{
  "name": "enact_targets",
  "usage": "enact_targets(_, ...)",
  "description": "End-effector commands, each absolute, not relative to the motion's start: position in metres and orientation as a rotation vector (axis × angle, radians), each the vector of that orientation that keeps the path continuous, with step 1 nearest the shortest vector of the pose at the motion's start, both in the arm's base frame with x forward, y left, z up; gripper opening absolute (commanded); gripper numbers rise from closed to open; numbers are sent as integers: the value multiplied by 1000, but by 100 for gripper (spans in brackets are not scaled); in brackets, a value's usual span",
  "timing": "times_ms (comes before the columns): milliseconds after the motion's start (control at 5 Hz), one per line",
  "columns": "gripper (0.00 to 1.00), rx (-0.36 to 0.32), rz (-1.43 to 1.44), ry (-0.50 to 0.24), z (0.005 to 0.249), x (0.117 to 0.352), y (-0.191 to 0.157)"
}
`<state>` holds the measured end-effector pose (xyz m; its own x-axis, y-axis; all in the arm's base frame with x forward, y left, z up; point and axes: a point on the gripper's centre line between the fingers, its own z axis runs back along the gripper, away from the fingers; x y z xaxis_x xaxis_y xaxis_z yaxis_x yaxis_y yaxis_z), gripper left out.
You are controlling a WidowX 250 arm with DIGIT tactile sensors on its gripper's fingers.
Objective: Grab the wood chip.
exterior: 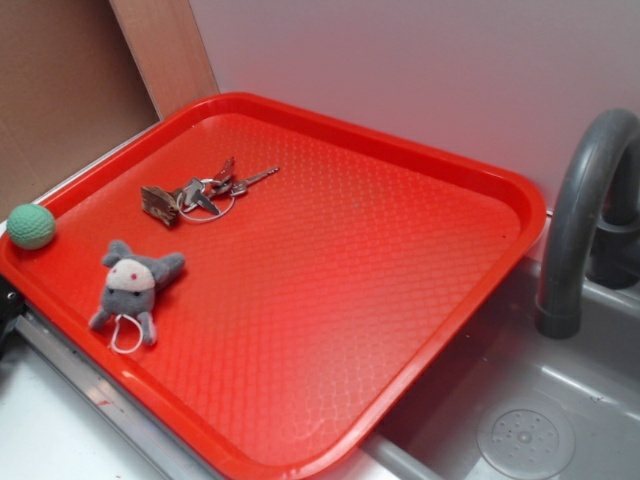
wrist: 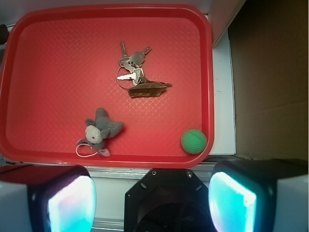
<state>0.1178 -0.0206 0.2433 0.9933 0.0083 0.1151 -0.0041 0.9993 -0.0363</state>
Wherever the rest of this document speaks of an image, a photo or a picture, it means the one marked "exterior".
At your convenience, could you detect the silver key bunch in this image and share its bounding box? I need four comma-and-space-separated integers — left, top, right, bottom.
176, 157, 280, 223

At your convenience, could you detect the grey curved faucet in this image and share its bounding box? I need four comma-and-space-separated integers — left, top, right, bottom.
535, 109, 639, 339

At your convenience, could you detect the wooden board panel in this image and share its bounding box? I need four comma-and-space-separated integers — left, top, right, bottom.
110, 0, 219, 119

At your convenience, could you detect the grey plush toy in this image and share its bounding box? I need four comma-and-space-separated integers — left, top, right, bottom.
89, 240, 186, 354

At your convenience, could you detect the red plastic tray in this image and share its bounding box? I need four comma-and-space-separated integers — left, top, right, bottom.
1, 94, 546, 479

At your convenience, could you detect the brown wood chip keychain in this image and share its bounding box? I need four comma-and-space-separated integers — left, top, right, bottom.
140, 186, 179, 228

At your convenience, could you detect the grey plastic sink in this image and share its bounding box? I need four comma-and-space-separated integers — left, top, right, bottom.
364, 261, 639, 479

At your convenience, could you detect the green textured ball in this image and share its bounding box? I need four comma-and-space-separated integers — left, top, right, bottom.
6, 203, 56, 250

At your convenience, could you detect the black object at left edge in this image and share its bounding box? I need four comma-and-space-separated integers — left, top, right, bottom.
0, 277, 24, 356

